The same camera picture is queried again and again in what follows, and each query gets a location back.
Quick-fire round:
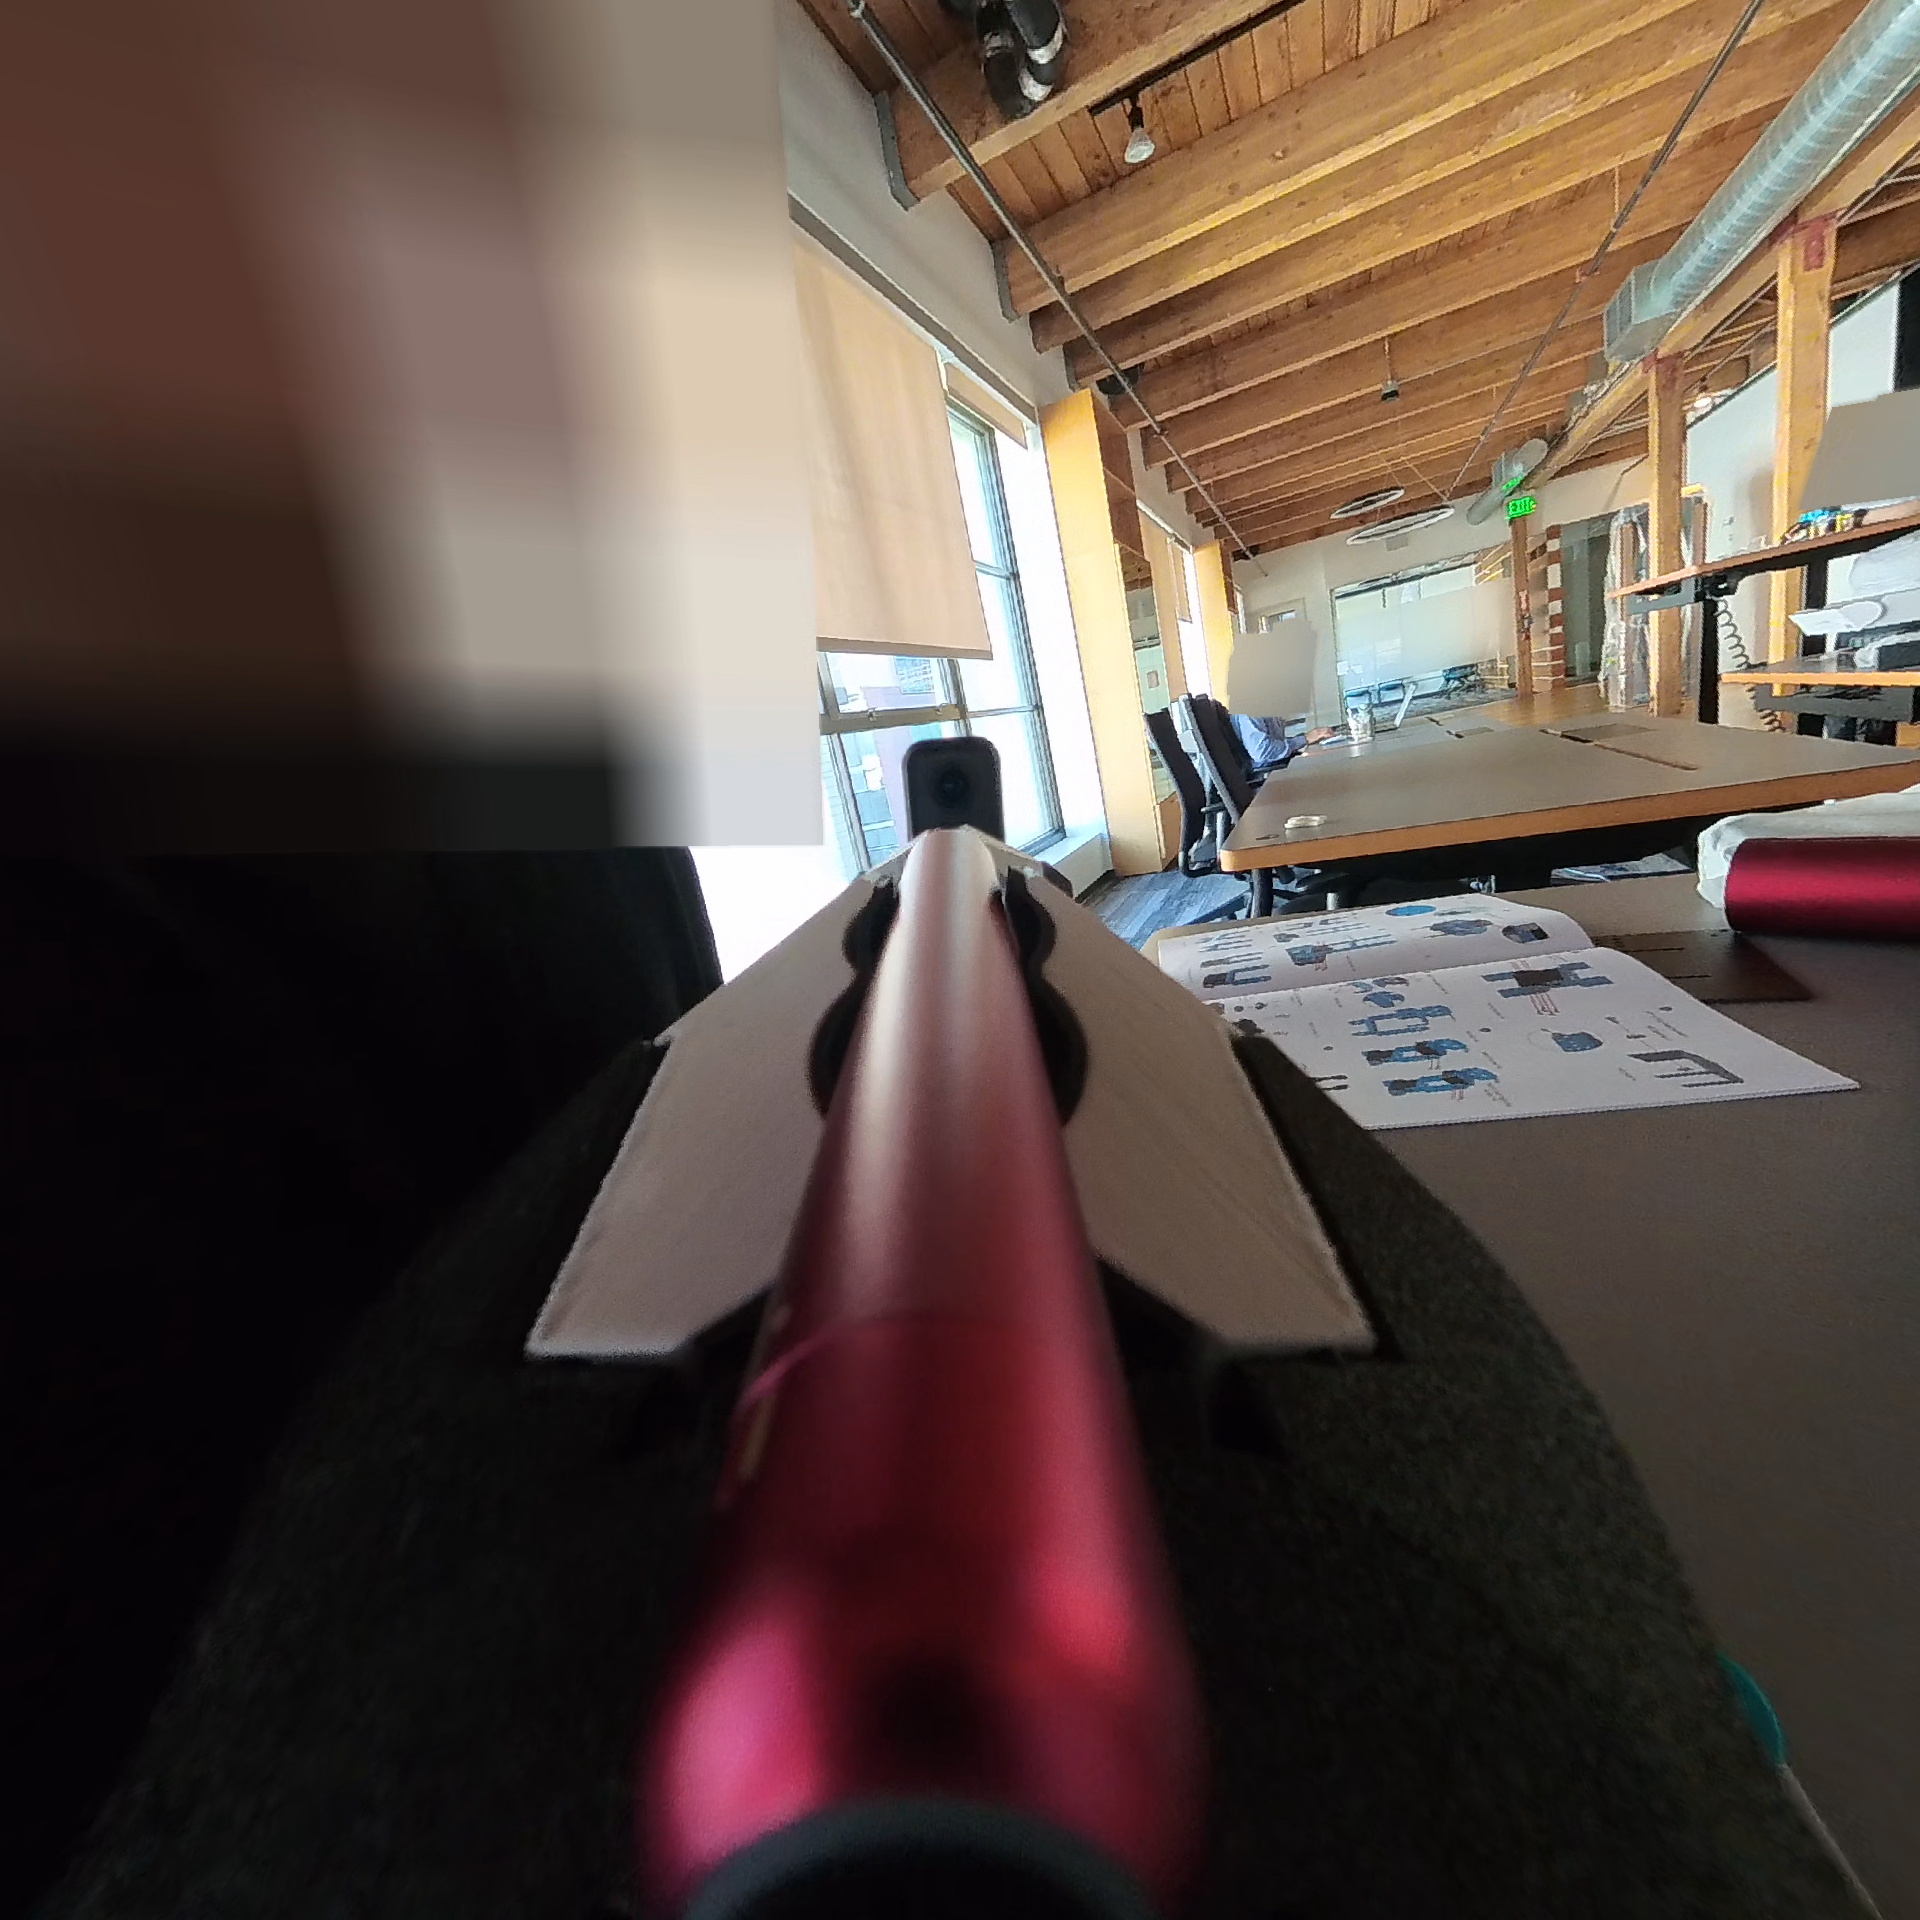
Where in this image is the black office chair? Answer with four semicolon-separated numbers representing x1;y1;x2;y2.
1177;692;1273;887
1143;705;1239;879

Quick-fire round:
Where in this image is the black desk cable cover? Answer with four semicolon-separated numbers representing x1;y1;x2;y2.
1610;930;1813;998

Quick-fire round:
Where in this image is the short red metal tube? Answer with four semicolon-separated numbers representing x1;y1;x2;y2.
1721;836;1920;943

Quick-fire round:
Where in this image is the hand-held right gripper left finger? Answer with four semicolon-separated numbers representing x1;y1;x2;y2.
526;870;902;1364

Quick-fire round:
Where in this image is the dark grey desk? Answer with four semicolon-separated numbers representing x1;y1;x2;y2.
1141;878;1920;1920

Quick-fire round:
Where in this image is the large window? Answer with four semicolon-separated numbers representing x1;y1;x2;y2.
815;405;1066;874

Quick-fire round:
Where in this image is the beige roller blind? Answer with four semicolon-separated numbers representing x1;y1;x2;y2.
790;231;993;662

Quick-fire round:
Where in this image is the open instruction booklet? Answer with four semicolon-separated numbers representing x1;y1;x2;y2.
1154;903;1862;1129

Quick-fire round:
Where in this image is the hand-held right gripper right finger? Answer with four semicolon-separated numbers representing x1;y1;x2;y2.
992;854;1376;1355

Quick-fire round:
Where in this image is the white foam wrap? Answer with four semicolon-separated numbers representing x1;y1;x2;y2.
1695;791;1920;903

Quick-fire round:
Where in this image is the person's dark clothing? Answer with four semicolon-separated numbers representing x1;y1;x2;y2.
0;849;725;1920

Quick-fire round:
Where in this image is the large silver air duct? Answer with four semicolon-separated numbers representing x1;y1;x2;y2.
1602;0;1920;366

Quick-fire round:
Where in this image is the long wooden table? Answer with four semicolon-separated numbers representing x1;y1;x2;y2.
1218;692;1920;917

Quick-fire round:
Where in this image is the long red metal tube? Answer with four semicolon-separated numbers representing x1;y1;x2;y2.
638;828;1209;1920

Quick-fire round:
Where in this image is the wooden standing desk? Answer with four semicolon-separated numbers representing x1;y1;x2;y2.
1610;502;1920;737

